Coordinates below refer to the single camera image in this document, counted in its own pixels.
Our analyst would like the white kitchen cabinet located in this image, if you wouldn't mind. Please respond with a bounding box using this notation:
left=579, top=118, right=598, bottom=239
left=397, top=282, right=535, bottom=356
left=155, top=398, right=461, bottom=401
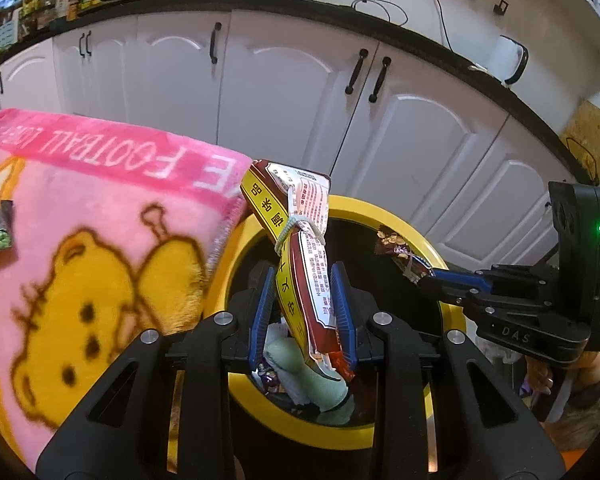
left=0, top=7, right=581, bottom=281

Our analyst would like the purple candy wrapper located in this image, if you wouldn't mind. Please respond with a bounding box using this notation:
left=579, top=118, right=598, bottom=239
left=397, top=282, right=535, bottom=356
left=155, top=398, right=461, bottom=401
left=256, top=359, right=282, bottom=395

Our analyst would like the cork board panel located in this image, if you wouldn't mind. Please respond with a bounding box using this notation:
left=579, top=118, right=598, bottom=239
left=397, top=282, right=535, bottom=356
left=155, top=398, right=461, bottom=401
left=559, top=99, right=600, bottom=187

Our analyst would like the brown nut bar wrapper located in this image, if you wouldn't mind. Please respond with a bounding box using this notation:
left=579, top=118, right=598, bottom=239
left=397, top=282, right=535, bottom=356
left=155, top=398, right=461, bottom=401
left=374, top=226, right=434, bottom=287

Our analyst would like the black kitchen countertop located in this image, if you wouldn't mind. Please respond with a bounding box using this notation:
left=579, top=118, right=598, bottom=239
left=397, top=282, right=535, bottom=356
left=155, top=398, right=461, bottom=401
left=0, top=0, right=596, bottom=183

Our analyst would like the row of seasoning bottles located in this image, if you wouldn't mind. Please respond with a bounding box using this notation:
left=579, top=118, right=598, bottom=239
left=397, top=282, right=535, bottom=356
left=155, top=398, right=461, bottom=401
left=0, top=0, right=98, bottom=43

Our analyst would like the looped black cable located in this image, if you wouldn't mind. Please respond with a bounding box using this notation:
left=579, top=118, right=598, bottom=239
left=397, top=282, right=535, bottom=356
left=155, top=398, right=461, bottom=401
left=351, top=0, right=409, bottom=27

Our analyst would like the pink printed cartoon blanket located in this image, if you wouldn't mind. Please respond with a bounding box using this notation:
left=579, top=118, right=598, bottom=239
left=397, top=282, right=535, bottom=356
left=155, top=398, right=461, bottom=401
left=0, top=107, right=254, bottom=476

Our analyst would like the red yellow snack packet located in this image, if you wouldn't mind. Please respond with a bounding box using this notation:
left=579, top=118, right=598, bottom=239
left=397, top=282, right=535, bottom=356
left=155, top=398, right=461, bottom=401
left=241, top=159, right=357, bottom=386

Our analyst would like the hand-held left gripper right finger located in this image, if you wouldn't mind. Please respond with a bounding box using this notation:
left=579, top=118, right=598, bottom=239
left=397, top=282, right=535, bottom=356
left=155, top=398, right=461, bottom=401
left=330, top=261, right=567, bottom=480

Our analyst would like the white tissue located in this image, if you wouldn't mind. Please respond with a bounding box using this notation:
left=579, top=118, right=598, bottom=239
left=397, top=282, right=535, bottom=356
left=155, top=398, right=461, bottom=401
left=266, top=321, right=302, bottom=407

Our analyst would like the person's right hand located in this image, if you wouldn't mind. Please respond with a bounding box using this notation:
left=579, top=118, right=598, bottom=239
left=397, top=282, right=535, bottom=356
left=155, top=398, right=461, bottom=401
left=525, top=356, right=556, bottom=398

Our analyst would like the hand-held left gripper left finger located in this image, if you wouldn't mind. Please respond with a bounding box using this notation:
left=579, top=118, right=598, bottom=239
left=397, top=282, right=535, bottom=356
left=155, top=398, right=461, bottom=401
left=36, top=265, right=277, bottom=480

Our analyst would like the yellow rimmed black trash bin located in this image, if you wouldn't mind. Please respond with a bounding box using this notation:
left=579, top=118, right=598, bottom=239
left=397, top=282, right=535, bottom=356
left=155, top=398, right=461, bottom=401
left=167, top=194, right=467, bottom=480

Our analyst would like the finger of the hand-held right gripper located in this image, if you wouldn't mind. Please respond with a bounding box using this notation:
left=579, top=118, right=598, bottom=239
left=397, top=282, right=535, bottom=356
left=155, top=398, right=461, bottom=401
left=416, top=275, right=484, bottom=309
left=430, top=268, right=499, bottom=292

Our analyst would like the white electric kettle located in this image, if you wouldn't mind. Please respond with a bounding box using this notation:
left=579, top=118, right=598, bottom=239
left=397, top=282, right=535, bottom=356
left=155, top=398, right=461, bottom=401
left=484, top=35, right=529, bottom=86

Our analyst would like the pale green cloth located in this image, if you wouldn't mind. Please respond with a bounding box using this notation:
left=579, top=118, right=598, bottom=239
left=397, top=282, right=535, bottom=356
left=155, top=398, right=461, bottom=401
left=264, top=334, right=357, bottom=427

